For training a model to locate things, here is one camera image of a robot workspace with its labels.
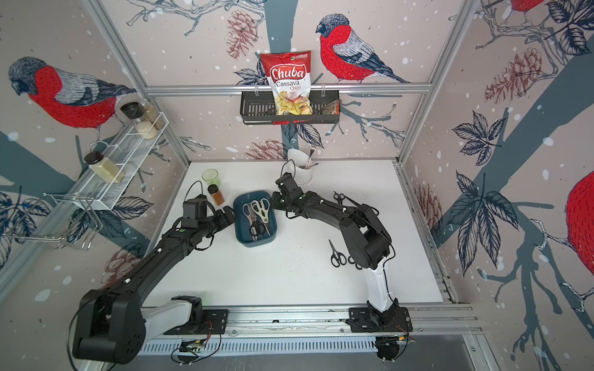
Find green glass cup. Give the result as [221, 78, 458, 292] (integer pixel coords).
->
[201, 168, 221, 187]

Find black wire wall basket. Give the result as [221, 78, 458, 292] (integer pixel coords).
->
[240, 90, 340, 125]

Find small black scissors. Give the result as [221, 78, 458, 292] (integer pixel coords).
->
[347, 256, 363, 271]
[334, 192, 346, 205]
[329, 241, 347, 268]

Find white utensil holder cup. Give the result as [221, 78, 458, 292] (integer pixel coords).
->
[286, 148, 313, 186]

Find black blue-handled scissors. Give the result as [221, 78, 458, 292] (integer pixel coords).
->
[242, 203, 260, 241]

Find yellow spice jar brown lid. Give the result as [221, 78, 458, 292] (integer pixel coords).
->
[84, 151, 124, 184]

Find small black scissors back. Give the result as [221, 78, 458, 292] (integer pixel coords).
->
[334, 192, 346, 205]

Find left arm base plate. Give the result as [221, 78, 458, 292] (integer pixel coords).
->
[165, 309, 229, 335]

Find long black scissors back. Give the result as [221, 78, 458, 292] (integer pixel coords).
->
[341, 193, 380, 216]

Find small circuit board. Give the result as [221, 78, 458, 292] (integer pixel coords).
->
[178, 339, 208, 355]

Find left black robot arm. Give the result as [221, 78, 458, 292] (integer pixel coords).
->
[68, 201, 236, 364]

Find teal plastic storage box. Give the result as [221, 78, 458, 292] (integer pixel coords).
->
[233, 190, 278, 247]

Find black lid spice jar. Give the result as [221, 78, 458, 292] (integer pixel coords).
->
[120, 102, 159, 141]

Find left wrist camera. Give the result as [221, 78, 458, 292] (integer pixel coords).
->
[183, 195, 208, 220]

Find red cassava chips bag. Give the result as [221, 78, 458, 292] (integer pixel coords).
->
[261, 51, 313, 116]

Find white wire wall shelf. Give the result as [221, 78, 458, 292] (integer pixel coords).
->
[74, 112, 170, 210]

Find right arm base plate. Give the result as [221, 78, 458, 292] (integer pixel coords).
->
[345, 305, 413, 333]

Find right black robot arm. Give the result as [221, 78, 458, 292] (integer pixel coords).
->
[272, 173, 399, 325]

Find utensils in cup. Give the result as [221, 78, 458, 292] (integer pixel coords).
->
[299, 146, 316, 169]

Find orange spice bottle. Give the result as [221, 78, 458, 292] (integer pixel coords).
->
[207, 184, 225, 206]

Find clear spice jar back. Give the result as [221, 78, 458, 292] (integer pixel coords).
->
[140, 100, 164, 131]

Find metal wire rack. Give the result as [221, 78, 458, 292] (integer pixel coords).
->
[1, 193, 106, 250]

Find cream kitchen scissors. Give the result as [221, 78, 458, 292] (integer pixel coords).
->
[250, 198, 270, 234]

